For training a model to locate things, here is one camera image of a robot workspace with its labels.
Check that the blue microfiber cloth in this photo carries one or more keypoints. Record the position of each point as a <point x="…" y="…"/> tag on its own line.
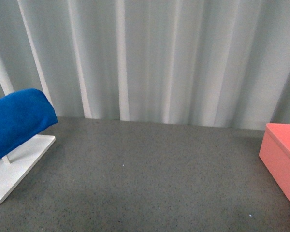
<point x="23" y="114"/>

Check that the pink storage box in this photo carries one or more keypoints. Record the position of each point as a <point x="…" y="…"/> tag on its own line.
<point x="275" y="154"/>

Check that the white towel rack stand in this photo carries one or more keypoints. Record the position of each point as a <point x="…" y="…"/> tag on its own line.
<point x="17" y="164"/>

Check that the white pleated curtain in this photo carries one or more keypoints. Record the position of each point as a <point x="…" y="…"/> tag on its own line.
<point x="221" y="63"/>

